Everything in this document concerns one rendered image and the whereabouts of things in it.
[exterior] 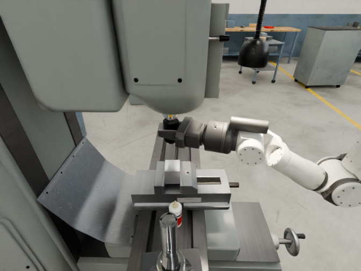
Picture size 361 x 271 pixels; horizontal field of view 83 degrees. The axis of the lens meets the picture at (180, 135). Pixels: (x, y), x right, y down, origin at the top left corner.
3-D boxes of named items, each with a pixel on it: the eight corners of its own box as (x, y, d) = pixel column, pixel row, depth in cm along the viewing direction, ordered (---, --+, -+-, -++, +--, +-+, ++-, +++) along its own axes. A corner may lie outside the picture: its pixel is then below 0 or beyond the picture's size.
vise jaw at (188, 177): (195, 168, 80) (195, 161, 78) (197, 193, 70) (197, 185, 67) (179, 169, 80) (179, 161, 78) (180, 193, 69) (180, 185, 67)
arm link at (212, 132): (186, 108, 63) (225, 113, 60) (186, 134, 68) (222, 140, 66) (174, 128, 53) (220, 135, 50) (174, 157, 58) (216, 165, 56)
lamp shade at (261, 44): (273, 65, 51) (279, 38, 47) (250, 69, 48) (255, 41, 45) (253, 59, 56) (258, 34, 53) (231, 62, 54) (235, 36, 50)
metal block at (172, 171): (179, 171, 76) (179, 159, 73) (180, 184, 71) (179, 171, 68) (165, 172, 76) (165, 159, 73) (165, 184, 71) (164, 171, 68)
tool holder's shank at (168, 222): (180, 272, 32) (180, 231, 26) (160, 272, 32) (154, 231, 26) (180, 251, 34) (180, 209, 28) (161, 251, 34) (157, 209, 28)
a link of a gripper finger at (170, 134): (158, 127, 59) (179, 130, 58) (159, 136, 61) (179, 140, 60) (156, 130, 58) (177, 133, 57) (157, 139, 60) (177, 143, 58)
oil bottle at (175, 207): (181, 217, 70) (181, 195, 64) (181, 228, 67) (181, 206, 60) (170, 216, 70) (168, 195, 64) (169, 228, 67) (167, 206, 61)
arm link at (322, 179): (271, 159, 62) (324, 190, 63) (278, 181, 53) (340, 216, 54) (295, 133, 57) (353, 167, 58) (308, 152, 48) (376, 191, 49)
